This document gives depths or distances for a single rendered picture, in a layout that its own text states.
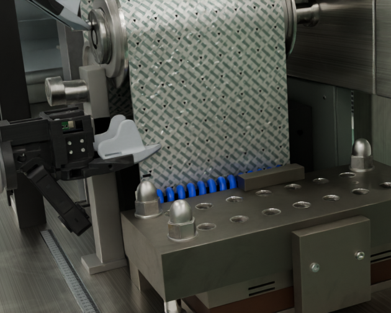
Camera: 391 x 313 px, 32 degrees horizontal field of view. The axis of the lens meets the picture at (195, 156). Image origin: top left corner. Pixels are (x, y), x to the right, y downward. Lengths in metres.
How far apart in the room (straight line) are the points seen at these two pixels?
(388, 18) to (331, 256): 0.32
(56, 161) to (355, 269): 0.40
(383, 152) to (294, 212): 0.48
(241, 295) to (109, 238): 0.28
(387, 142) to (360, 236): 0.47
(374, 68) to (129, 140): 0.35
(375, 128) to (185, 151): 0.45
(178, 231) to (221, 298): 0.10
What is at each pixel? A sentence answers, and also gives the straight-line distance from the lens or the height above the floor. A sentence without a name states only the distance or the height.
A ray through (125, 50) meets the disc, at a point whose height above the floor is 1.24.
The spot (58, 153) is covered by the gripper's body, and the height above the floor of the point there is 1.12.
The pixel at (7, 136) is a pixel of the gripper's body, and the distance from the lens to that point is 0.87.
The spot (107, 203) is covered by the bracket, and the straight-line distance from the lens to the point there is 1.03.
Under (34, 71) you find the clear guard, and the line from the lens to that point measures 1.94.
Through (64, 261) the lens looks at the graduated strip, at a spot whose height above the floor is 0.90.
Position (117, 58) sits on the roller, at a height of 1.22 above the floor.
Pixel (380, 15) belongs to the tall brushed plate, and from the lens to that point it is 0.96.
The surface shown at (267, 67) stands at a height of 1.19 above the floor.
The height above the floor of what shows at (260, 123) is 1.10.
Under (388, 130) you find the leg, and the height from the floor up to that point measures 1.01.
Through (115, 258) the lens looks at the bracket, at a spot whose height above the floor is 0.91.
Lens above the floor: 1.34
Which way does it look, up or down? 16 degrees down
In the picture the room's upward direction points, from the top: 5 degrees counter-clockwise
